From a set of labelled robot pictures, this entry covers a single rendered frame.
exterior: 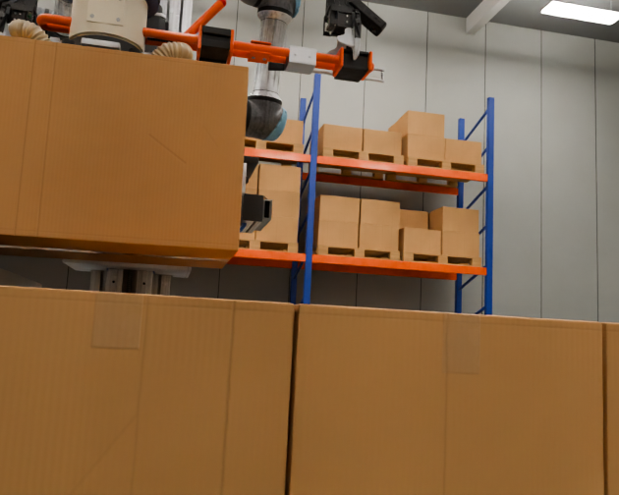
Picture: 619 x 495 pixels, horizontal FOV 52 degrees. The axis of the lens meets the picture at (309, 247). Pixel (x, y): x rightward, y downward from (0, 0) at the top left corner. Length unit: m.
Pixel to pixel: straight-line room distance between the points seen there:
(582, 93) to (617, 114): 0.79
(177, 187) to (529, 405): 0.82
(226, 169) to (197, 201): 0.09
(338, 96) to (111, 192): 9.69
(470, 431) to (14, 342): 0.51
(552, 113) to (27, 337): 12.04
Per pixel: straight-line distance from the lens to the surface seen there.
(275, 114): 2.13
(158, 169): 1.35
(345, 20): 1.73
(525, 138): 12.07
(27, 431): 0.72
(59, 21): 1.65
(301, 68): 1.67
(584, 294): 12.18
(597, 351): 0.89
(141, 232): 1.32
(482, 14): 11.74
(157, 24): 2.27
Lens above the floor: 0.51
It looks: 8 degrees up
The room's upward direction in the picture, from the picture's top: 3 degrees clockwise
